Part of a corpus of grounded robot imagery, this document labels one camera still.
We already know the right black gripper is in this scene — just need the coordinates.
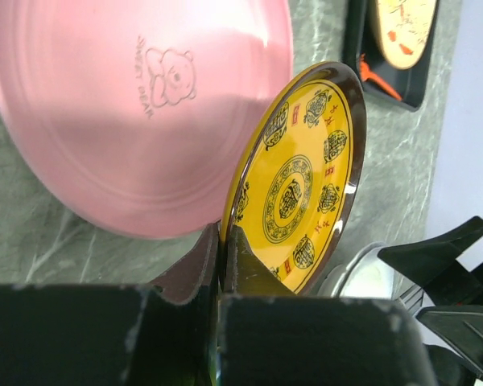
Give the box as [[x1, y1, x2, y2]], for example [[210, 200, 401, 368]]
[[378, 216, 483, 377]]

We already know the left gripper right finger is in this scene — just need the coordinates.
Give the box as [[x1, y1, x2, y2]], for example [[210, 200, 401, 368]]
[[218, 227, 436, 385]]

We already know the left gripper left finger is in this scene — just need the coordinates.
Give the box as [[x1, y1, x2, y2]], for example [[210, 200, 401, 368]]
[[0, 224, 218, 385]]

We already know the yellow patterned small plate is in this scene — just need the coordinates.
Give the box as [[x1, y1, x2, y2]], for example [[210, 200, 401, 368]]
[[219, 62, 366, 295]]

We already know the orange plastic fork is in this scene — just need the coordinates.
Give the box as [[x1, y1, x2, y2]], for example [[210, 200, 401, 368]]
[[359, 54, 403, 101]]

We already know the black serving tray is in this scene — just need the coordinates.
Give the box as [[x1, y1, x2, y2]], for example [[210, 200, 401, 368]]
[[341, 1, 435, 112]]

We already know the white ribbed deep plate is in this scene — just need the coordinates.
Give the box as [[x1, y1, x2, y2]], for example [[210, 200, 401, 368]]
[[316, 242, 395, 299]]

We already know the pink plastic plate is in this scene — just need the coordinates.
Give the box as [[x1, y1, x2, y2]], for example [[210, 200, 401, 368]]
[[0, 1, 293, 238]]

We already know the beige bird pattern plate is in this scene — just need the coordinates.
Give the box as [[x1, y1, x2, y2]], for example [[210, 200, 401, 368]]
[[368, 0, 437, 70]]

